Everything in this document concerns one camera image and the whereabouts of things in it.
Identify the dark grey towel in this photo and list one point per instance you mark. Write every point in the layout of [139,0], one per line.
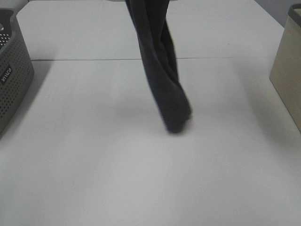
[159,61]

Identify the grey perforated plastic basket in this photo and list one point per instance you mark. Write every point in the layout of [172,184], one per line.
[16,69]

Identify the beige fabric storage bin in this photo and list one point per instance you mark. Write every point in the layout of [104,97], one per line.
[285,74]

